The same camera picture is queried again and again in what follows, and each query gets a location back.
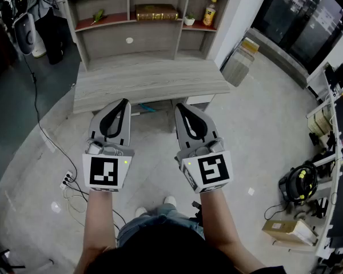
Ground person's right forearm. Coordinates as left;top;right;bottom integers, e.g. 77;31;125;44
200;187;266;274

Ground grey wooden desk with hutch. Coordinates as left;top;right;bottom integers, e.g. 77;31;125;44
65;0;234;134

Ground black tripod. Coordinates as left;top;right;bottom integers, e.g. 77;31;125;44
0;248;26;274

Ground white power strip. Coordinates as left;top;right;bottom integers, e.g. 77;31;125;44
59;170;74;190

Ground grey wooden boards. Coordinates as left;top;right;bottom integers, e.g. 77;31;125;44
221;37;260;87

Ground orange juice bottle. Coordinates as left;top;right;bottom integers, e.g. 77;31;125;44
202;0;218;27

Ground person's left forearm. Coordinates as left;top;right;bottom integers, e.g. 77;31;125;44
74;188;118;274

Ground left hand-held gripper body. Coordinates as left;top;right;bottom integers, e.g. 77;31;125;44
82;138;135;193

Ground black clip device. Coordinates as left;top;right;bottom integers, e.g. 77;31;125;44
192;200;204;227

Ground black glass door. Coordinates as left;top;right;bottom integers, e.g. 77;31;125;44
251;0;343;74

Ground green artificial leaf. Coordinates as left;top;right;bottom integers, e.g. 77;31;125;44
91;9;108;25

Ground person's blue jeans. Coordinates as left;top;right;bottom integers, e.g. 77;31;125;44
116;204;205;248

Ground white grey machine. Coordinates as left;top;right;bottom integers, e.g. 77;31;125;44
12;0;37;56

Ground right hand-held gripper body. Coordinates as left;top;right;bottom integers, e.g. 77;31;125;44
176;137;234;194

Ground black floor cable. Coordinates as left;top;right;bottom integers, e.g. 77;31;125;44
22;53;126;231

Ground brown cardboard box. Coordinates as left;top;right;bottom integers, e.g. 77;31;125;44
262;218;318;247

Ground white-framed workbench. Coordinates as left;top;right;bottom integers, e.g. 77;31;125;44
305;61;343;261

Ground person's black shirt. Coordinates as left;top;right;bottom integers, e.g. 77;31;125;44
245;265;286;274

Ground white floor cable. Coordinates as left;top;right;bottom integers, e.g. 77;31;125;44
63;187;89;228

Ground black yellow vacuum cleaner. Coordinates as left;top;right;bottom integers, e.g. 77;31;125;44
278;160;318;205

